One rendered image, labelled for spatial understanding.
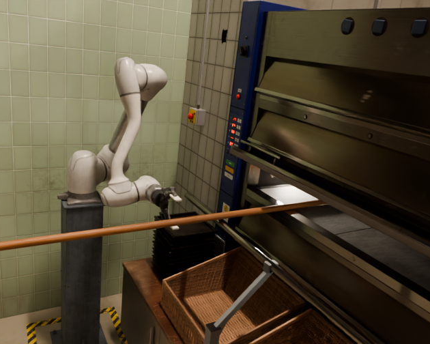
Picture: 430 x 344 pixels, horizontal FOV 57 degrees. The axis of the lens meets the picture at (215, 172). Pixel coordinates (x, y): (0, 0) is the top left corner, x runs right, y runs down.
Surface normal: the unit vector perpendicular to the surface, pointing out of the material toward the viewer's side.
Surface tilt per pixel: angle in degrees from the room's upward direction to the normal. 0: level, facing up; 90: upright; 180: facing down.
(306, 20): 90
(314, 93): 70
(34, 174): 90
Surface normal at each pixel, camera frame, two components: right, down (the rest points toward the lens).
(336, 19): -0.87, 0.05
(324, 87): -0.77, -0.27
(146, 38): 0.49, 0.31
